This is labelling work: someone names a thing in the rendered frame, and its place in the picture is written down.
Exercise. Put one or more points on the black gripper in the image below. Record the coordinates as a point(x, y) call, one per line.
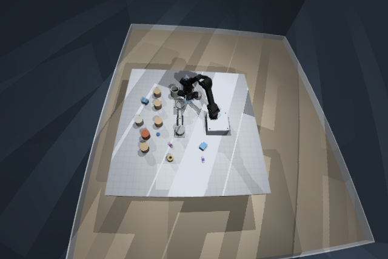
point(183, 94)

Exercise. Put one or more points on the grey balance scale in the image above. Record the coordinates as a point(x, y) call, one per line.
point(181, 105)

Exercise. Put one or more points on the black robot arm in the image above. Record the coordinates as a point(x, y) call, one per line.
point(207, 85)

